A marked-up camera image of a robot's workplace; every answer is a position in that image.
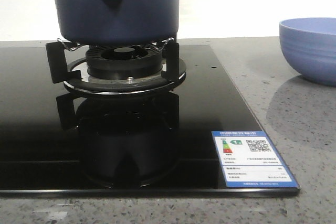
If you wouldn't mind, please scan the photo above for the black glass gas cooktop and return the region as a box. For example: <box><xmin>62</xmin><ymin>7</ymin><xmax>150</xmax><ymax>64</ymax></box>
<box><xmin>1</xmin><ymin>43</ymin><xmax>300</xmax><ymax>198</ymax></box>

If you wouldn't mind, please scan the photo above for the dark blue cooking pot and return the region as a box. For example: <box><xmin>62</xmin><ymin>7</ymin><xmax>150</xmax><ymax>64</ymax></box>
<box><xmin>55</xmin><ymin>0</ymin><xmax>179</xmax><ymax>45</ymax></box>

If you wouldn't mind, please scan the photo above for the light blue ribbed bowl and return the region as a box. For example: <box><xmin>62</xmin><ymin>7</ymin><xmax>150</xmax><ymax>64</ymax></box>
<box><xmin>279</xmin><ymin>17</ymin><xmax>335</xmax><ymax>86</ymax></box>

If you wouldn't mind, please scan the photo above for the blue white energy label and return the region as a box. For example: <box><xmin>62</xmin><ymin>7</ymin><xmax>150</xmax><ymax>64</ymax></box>
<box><xmin>212</xmin><ymin>131</ymin><xmax>299</xmax><ymax>188</ymax></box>

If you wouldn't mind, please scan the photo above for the black metal pot support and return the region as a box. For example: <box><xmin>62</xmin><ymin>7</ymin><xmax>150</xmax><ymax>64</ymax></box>
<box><xmin>46</xmin><ymin>38</ymin><xmax>186</xmax><ymax>96</ymax></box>

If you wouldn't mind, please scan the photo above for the black round gas burner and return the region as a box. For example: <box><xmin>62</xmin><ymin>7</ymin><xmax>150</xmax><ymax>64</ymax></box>
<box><xmin>86</xmin><ymin>45</ymin><xmax>162</xmax><ymax>80</ymax></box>

